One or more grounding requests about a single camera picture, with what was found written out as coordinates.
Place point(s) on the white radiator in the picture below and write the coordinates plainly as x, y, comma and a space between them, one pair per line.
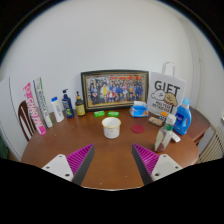
213, 146

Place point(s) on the white paper gift bag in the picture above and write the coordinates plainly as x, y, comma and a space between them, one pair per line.
165, 93

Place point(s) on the white bottle with blue cap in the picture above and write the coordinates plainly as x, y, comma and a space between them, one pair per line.
57, 109

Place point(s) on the small orange box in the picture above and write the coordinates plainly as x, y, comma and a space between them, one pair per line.
163, 115

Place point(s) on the small wrapped snack pack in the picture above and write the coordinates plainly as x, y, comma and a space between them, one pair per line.
155, 121

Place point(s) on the dark blue pump bottle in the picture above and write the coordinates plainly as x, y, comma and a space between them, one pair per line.
68, 105

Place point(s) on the wooden chair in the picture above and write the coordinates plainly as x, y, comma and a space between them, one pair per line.
25, 119

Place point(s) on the blue tissue pack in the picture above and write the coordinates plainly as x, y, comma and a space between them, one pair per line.
139, 109

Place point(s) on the clear bottle with white cap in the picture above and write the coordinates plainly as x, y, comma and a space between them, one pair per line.
164, 134

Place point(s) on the green and white tall box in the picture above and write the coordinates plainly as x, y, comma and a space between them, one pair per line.
43, 101

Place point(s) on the white enamel mug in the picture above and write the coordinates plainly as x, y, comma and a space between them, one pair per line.
111, 127

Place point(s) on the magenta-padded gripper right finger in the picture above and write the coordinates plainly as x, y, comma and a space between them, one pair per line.
151, 162

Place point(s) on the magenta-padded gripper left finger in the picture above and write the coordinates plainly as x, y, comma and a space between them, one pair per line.
71, 162

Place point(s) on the pink tall box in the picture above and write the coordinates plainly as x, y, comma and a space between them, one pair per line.
34, 109

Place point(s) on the framed group picture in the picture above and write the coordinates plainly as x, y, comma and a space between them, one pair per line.
115, 89

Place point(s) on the flat round red coaster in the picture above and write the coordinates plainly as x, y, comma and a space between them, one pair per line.
137, 128

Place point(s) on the blue detergent bottle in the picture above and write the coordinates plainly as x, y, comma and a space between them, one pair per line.
183, 119

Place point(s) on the green small box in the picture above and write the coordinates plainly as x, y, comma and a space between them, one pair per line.
99, 113
113, 113

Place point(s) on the amber pump bottle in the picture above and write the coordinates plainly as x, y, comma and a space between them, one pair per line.
80, 106

